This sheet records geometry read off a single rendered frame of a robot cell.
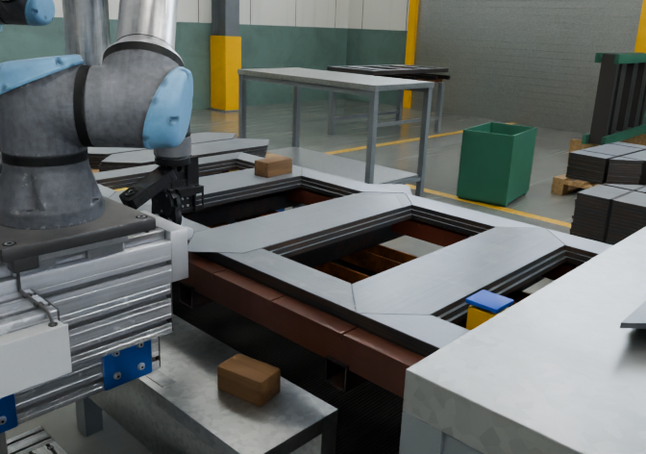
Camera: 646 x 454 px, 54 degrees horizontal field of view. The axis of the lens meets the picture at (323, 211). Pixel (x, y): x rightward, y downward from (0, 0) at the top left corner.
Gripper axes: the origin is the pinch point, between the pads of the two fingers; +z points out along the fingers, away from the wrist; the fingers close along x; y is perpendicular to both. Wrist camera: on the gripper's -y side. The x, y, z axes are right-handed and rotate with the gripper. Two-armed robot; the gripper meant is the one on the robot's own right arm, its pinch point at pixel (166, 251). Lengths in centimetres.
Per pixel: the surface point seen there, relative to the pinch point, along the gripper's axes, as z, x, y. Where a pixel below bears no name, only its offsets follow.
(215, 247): 0.8, -3.1, 10.4
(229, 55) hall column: 4, 668, 544
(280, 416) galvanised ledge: 17.7, -40.2, -4.2
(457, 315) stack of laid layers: 3, -55, 26
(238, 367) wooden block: 12.8, -29.7, -4.8
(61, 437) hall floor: 86, 72, 4
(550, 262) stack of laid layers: 3, -55, 65
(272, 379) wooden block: 13.7, -35.5, -1.9
